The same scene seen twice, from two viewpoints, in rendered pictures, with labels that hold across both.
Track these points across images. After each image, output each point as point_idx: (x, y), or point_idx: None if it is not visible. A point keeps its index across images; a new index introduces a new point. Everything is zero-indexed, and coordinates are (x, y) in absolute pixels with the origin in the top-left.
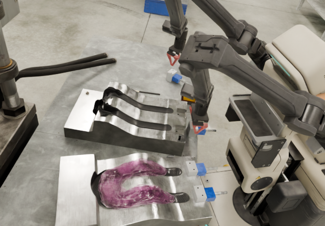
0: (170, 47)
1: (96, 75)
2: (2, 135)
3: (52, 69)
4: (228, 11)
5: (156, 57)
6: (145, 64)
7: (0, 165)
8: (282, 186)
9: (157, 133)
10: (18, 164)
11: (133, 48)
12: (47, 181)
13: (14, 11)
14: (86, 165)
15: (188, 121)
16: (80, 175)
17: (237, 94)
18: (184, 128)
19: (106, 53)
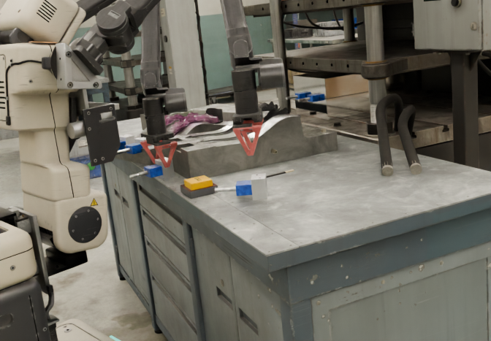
0: (259, 109)
1: (373, 161)
2: (351, 129)
3: (378, 105)
4: None
5: (339, 207)
6: (338, 193)
7: None
8: (20, 208)
9: (197, 134)
10: None
11: (410, 198)
12: None
13: (467, 41)
14: (233, 109)
15: (177, 180)
16: (229, 108)
17: (107, 104)
18: None
19: (413, 163)
